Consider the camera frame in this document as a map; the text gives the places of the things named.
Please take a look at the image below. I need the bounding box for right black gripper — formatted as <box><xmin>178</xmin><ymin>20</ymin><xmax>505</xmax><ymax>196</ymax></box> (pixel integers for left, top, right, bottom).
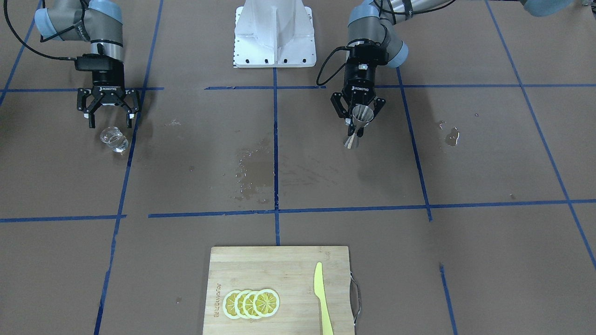
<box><xmin>77</xmin><ymin>62</ymin><xmax>141</xmax><ymax>128</ymax></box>

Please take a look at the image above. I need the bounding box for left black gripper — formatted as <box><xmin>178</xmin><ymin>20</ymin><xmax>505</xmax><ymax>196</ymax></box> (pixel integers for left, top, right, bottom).
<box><xmin>331</xmin><ymin>63</ymin><xmax>386</xmax><ymax>137</ymax></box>

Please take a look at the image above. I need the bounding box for steel double jigger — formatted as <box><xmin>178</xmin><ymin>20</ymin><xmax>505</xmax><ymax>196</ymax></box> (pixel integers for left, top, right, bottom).
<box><xmin>344</xmin><ymin>104</ymin><xmax>374</xmax><ymax>150</ymax></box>

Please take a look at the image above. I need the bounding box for clear glass cup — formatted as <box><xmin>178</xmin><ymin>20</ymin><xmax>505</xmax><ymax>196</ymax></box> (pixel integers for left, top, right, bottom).
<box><xmin>100</xmin><ymin>127</ymin><xmax>129</xmax><ymax>153</ymax></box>

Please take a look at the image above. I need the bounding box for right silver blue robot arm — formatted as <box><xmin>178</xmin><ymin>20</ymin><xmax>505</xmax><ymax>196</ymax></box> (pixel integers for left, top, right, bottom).
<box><xmin>34</xmin><ymin>0</ymin><xmax>141</xmax><ymax>128</ymax></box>

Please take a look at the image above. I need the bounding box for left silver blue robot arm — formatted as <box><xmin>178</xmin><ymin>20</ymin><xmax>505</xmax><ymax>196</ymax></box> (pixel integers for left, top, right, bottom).
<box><xmin>331</xmin><ymin>0</ymin><xmax>453</xmax><ymax>140</ymax></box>

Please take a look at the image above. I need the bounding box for bamboo cutting board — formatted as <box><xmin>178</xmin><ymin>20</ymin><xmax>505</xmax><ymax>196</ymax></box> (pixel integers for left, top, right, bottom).
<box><xmin>202</xmin><ymin>246</ymin><xmax>355</xmax><ymax>335</ymax></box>

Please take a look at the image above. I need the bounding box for yellow plastic knife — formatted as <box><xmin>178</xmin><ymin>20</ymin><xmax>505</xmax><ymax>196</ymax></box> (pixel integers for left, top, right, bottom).
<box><xmin>313</xmin><ymin>261</ymin><xmax>334</xmax><ymax>335</ymax></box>

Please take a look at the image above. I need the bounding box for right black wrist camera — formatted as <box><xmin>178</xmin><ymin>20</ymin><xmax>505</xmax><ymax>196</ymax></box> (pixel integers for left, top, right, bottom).
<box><xmin>74</xmin><ymin>54</ymin><xmax>121</xmax><ymax>72</ymax></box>

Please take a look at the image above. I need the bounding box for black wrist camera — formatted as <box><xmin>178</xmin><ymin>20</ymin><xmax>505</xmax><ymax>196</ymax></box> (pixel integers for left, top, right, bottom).
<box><xmin>74</xmin><ymin>54</ymin><xmax>121</xmax><ymax>72</ymax></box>
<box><xmin>346</xmin><ymin>41</ymin><xmax>389</xmax><ymax>66</ymax></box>

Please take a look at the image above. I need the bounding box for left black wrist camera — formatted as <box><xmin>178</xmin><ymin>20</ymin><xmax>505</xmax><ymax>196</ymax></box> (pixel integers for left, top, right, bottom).
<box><xmin>346</xmin><ymin>41</ymin><xmax>389</xmax><ymax>66</ymax></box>

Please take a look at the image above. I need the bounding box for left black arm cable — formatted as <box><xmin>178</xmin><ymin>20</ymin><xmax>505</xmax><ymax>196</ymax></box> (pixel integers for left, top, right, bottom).
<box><xmin>316</xmin><ymin>46</ymin><xmax>351</xmax><ymax>88</ymax></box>

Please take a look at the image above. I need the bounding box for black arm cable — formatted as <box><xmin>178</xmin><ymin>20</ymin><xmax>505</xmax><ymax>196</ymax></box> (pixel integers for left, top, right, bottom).
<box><xmin>316</xmin><ymin>46</ymin><xmax>351</xmax><ymax>88</ymax></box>
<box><xmin>2</xmin><ymin>0</ymin><xmax>91</xmax><ymax>61</ymax></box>

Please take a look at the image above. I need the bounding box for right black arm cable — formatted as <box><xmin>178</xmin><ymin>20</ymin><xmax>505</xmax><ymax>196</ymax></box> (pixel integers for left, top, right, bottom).
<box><xmin>2</xmin><ymin>0</ymin><xmax>91</xmax><ymax>61</ymax></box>

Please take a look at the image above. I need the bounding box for white camera stand pedestal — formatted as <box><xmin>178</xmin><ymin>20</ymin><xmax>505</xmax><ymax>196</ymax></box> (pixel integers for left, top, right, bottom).
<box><xmin>233</xmin><ymin>0</ymin><xmax>317</xmax><ymax>68</ymax></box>

